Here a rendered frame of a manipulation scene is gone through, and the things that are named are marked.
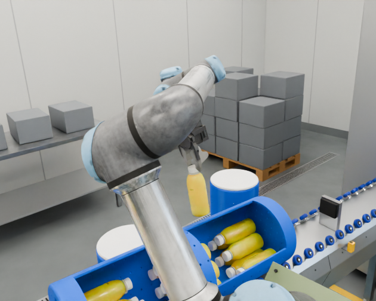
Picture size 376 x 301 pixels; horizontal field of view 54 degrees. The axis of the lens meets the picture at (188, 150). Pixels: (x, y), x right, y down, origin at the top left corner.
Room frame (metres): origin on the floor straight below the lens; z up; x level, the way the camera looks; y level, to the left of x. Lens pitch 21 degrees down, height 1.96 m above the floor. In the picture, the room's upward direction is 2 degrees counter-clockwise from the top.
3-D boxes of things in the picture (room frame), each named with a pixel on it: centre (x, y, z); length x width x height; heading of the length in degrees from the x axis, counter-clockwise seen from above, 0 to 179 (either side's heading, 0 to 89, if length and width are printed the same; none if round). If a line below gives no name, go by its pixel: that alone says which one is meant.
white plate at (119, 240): (1.36, 0.27, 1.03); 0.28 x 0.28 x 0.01
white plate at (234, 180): (1.95, -0.26, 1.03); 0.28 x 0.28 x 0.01
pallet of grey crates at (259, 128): (4.73, -0.79, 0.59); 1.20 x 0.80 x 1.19; 41
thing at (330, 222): (1.57, -0.68, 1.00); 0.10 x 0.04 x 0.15; 35
